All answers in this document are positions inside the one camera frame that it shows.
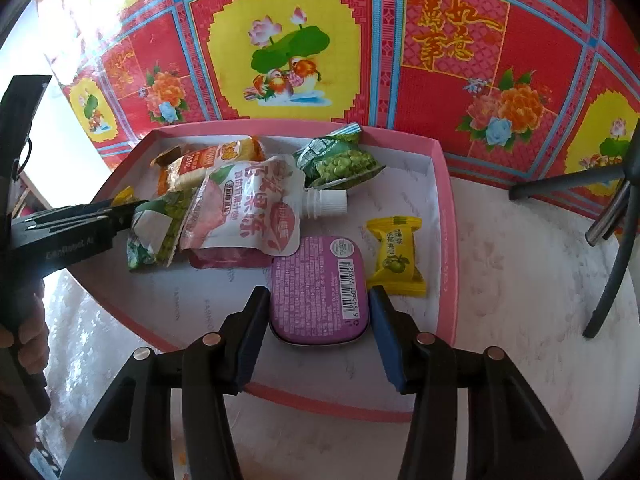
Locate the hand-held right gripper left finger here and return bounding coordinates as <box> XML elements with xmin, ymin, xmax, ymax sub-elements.
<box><xmin>60</xmin><ymin>285</ymin><xmax>271</xmax><ymax>480</ymax></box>

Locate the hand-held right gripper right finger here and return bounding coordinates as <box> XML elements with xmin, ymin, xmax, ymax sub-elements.
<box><xmin>367</xmin><ymin>285</ymin><xmax>583</xmax><ymax>480</ymax></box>

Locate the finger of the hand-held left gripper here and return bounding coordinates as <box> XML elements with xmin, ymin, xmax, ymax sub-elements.
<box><xmin>15</xmin><ymin>199</ymin><xmax>151</xmax><ymax>231</ymax></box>

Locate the green pea snack packet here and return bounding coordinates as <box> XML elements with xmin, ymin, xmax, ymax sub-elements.
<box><xmin>126</xmin><ymin>187</ymin><xmax>201</xmax><ymax>271</ymax></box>
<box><xmin>292</xmin><ymin>122</ymin><xmax>386</xmax><ymax>191</ymax></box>

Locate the purple candy tin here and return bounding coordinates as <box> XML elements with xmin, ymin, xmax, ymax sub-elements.
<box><xmin>268</xmin><ymin>235</ymin><xmax>372</xmax><ymax>346</ymax></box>

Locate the yellow candy packet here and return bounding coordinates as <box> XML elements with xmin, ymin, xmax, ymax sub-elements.
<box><xmin>365</xmin><ymin>216</ymin><xmax>428</xmax><ymax>297</ymax></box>

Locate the orange snack packet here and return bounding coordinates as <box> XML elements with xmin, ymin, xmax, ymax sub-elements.
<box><xmin>150</xmin><ymin>136</ymin><xmax>266</xmax><ymax>196</ymax></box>

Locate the pink white jelly drink pouch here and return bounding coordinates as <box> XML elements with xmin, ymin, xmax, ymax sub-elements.
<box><xmin>179</xmin><ymin>152</ymin><xmax>348</xmax><ymax>268</ymax></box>

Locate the pink cardboard box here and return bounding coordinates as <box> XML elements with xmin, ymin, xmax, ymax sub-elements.
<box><xmin>65</xmin><ymin>120</ymin><xmax>460</xmax><ymax>423</ymax></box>

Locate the person's left hand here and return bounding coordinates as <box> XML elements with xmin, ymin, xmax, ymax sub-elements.
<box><xmin>0</xmin><ymin>282</ymin><xmax>51</xmax><ymax>391</ymax></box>

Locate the black metal chair base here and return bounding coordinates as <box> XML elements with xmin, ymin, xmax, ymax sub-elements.
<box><xmin>509</xmin><ymin>125</ymin><xmax>640</xmax><ymax>339</ymax></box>

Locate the red floral printed mat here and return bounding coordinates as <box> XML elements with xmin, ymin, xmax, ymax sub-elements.
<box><xmin>35</xmin><ymin>0</ymin><xmax>640</xmax><ymax>211</ymax></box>

